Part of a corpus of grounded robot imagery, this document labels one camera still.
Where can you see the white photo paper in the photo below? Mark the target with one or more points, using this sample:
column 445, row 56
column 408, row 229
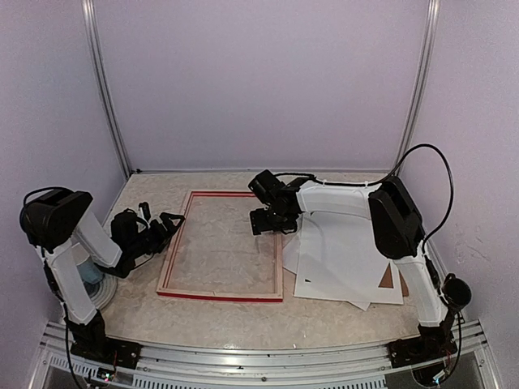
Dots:
column 327, row 234

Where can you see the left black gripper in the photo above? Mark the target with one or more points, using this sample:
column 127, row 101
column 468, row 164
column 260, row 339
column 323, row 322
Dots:
column 164, row 237

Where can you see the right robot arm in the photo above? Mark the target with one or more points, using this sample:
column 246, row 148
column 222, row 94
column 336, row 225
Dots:
column 397, row 231

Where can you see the brown backing board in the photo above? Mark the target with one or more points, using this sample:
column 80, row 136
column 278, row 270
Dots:
column 387, row 282

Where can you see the right aluminium post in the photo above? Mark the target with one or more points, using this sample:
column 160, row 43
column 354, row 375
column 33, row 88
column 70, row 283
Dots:
column 420, row 81

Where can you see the aluminium front rail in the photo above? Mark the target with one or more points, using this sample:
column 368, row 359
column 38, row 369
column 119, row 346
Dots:
column 172, row 366

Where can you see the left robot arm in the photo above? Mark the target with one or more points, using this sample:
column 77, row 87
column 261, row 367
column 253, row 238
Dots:
column 60, row 225

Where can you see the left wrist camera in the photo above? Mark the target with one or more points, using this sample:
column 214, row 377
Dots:
column 144, row 211

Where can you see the aluminium post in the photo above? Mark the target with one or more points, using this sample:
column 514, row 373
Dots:
column 420, row 81
column 94, row 44

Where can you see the white mat board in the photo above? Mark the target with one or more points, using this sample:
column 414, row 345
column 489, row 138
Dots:
column 355, row 279

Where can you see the white round plate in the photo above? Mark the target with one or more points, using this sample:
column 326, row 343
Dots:
column 102, row 293

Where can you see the light blue cup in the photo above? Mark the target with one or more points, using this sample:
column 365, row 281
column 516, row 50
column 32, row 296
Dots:
column 87, row 273

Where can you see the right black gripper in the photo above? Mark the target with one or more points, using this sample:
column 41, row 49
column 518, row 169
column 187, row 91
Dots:
column 259, row 224

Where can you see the left aluminium post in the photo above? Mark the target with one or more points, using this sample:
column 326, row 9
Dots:
column 94, row 44

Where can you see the wooden red photo frame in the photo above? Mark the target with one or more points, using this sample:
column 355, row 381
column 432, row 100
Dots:
column 280, row 263

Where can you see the clear acrylic sheet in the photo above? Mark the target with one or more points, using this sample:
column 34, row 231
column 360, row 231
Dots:
column 223, row 251

